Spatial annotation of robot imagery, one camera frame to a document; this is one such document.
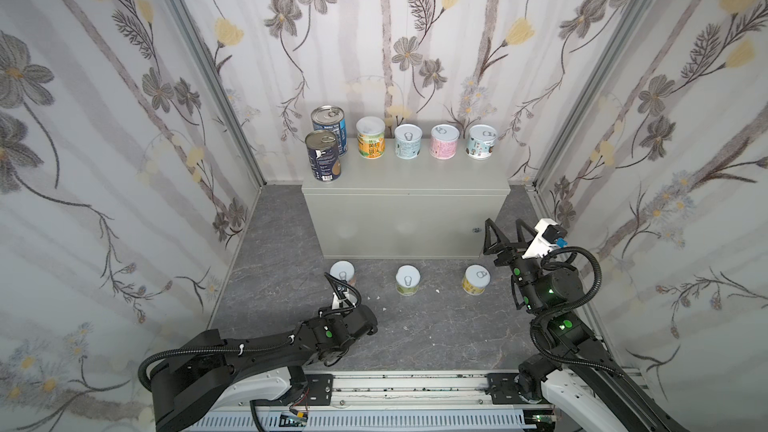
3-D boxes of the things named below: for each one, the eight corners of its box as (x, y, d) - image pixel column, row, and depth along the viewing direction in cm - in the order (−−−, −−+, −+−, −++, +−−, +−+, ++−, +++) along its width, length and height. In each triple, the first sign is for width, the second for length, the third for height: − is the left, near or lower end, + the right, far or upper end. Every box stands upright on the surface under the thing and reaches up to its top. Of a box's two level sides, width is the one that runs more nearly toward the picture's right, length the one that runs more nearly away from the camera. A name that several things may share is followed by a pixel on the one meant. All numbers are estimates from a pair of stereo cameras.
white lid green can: (395, 295, 93) (396, 287, 88) (395, 273, 97) (395, 264, 93) (419, 295, 93) (421, 287, 88) (418, 273, 98) (419, 264, 93)
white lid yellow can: (463, 295, 93) (468, 286, 88) (460, 273, 98) (464, 264, 93) (487, 295, 93) (492, 286, 88) (482, 273, 98) (487, 264, 93)
